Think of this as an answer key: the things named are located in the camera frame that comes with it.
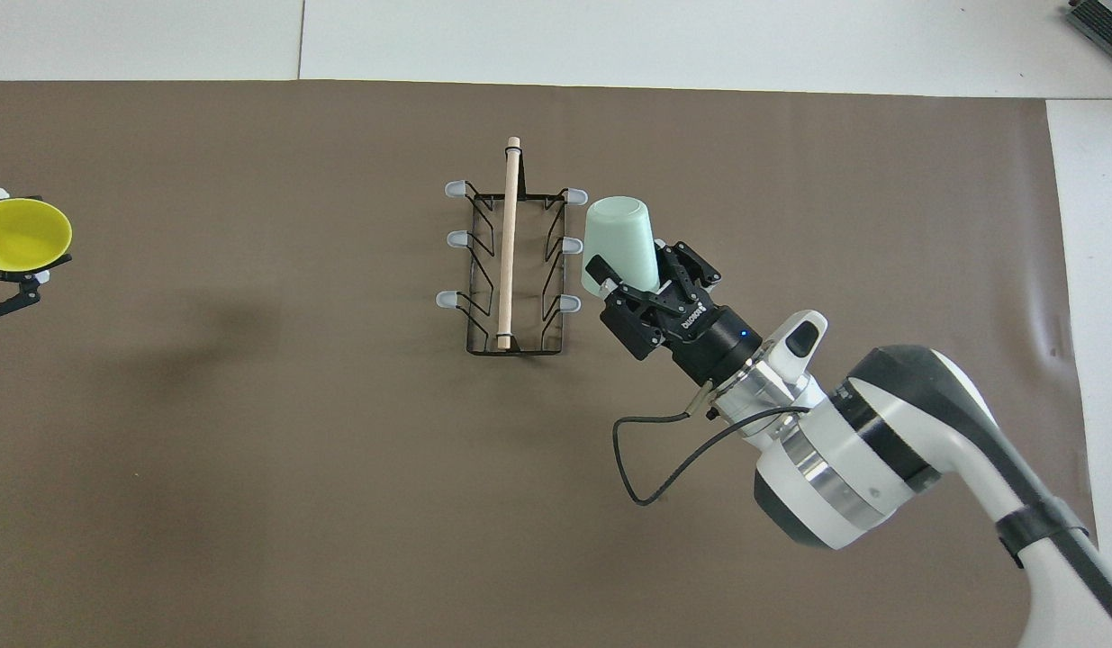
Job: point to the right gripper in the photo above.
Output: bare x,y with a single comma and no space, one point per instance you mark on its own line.
710,344

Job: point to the yellow plastic cup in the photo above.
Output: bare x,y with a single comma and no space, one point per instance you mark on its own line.
20,234

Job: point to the pale green plastic cup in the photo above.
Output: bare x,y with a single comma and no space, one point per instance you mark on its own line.
620,241

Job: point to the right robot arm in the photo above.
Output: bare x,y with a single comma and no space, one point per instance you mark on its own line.
889,432

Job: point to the grey device at corner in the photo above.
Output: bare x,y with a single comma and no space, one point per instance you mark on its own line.
1105,20

